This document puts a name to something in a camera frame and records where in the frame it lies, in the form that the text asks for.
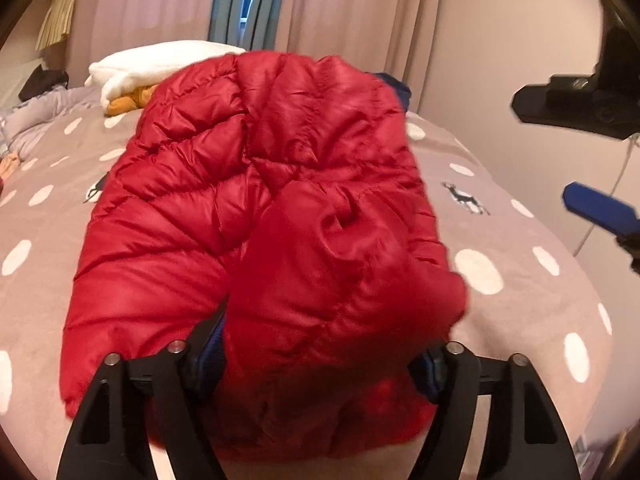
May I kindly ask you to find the grey quilt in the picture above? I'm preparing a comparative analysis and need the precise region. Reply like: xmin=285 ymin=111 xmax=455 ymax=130
xmin=0 ymin=85 xmax=108 ymax=161

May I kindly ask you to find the navy blue garment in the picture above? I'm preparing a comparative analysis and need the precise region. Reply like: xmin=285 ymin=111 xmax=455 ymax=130
xmin=372 ymin=71 xmax=412 ymax=113

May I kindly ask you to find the red puffer jacket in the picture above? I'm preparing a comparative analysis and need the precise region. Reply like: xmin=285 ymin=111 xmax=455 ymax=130
xmin=59 ymin=50 xmax=468 ymax=463

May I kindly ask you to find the white fleece garment orange lining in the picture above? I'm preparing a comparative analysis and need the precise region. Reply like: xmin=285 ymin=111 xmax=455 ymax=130
xmin=84 ymin=40 xmax=247 ymax=117

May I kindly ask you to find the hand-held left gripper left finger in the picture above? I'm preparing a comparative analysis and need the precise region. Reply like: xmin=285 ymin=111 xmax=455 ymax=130
xmin=56 ymin=294 xmax=231 ymax=480

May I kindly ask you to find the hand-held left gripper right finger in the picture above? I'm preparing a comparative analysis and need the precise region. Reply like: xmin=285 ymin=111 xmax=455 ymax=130
xmin=407 ymin=340 xmax=583 ymax=480

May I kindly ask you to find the yellow cloth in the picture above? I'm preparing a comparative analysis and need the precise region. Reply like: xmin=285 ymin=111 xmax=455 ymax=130
xmin=36 ymin=0 xmax=81 ymax=51

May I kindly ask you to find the blue curtain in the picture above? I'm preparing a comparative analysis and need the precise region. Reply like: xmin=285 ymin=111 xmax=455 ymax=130
xmin=209 ymin=0 xmax=291 ymax=53

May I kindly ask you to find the dark garment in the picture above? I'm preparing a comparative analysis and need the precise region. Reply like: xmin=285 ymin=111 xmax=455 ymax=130
xmin=20 ymin=66 xmax=70 ymax=102

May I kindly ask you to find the pink polka dot blanket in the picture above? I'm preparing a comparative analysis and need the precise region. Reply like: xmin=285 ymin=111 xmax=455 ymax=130
xmin=0 ymin=87 xmax=616 ymax=480

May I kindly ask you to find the pink curtain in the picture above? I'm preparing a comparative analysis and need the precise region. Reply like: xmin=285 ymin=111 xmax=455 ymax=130
xmin=272 ymin=0 xmax=441 ymax=111
xmin=67 ymin=0 xmax=223 ymax=88

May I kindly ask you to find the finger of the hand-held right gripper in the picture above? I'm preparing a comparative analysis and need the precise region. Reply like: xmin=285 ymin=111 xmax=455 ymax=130
xmin=511 ymin=74 xmax=640 ymax=140
xmin=562 ymin=181 xmax=640 ymax=271

